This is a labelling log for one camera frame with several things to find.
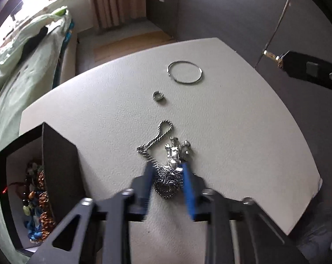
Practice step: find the light green duvet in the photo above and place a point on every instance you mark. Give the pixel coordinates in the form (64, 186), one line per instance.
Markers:
(17, 46)

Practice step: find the green bed sheet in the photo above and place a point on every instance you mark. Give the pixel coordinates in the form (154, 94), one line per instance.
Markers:
(14, 121)

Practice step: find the silver pendant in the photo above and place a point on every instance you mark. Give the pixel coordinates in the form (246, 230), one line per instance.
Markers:
(174, 154)

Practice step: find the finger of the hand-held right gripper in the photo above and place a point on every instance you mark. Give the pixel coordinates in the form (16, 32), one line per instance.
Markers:
(314, 68)

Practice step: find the silver bangle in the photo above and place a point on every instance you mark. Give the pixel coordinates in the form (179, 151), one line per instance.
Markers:
(172, 79)

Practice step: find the green box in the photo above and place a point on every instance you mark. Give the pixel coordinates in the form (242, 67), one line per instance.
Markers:
(60, 11)

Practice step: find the dark cloth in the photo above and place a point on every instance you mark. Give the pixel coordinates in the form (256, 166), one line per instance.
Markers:
(35, 40)

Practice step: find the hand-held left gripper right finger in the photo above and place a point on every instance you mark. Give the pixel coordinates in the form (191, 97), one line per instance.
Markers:
(190, 195)

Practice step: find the black jewelry box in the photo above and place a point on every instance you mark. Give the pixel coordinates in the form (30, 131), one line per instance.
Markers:
(61, 165)

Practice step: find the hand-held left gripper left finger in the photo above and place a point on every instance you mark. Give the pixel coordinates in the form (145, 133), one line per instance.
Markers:
(148, 178)

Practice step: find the white low table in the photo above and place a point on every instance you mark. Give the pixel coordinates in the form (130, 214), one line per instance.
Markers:
(237, 129)

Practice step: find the pink curtain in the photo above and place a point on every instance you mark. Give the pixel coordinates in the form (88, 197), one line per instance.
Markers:
(113, 2)

